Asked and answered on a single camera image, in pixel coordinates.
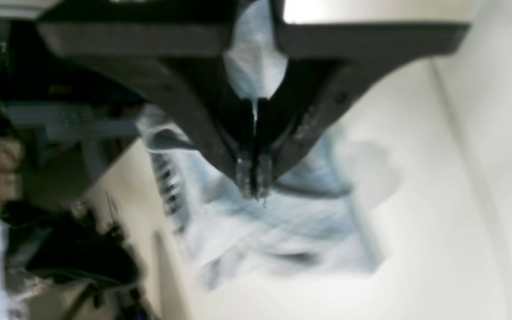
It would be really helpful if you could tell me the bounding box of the grey T-shirt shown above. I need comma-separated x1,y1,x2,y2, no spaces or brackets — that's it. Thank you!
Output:
137,0,385,289

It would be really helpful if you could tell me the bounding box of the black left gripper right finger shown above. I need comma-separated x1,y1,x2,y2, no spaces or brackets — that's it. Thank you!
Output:
254,22,470,198

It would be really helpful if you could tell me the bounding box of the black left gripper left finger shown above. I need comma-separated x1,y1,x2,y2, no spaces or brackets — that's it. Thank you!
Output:
38,21,236,182

